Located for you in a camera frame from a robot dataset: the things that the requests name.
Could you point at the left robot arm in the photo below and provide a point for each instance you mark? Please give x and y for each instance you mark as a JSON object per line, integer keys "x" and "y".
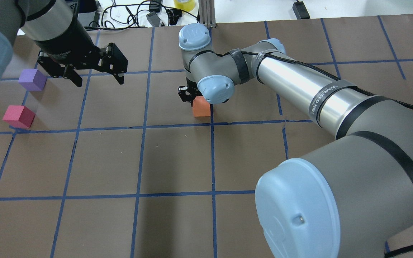
{"x": 38, "y": 19}

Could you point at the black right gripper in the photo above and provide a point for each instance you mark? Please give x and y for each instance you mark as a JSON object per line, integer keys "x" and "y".
{"x": 185, "y": 94}

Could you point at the purple foam cube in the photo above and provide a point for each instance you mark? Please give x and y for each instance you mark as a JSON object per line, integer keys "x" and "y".
{"x": 32, "y": 80}

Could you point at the large black power brick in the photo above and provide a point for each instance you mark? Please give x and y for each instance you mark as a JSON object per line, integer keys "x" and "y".
{"x": 89, "y": 13}

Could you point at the orange foam cube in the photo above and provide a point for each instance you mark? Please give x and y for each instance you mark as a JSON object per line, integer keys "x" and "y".
{"x": 201, "y": 107}

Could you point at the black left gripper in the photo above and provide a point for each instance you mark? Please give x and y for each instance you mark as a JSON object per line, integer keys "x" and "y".
{"x": 67, "y": 43}

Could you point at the red foam cube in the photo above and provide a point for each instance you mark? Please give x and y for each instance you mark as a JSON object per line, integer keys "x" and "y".
{"x": 19, "y": 116}

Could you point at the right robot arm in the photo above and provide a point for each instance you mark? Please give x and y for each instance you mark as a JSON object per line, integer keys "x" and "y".
{"x": 353, "y": 189}

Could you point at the aluminium frame post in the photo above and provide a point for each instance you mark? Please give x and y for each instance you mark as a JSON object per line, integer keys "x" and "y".
{"x": 206, "y": 13}

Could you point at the black power adapter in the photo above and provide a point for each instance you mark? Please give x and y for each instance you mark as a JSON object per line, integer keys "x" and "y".
{"x": 300, "y": 10}

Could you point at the yellow tape roll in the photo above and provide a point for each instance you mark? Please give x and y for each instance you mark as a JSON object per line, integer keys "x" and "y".
{"x": 186, "y": 5}

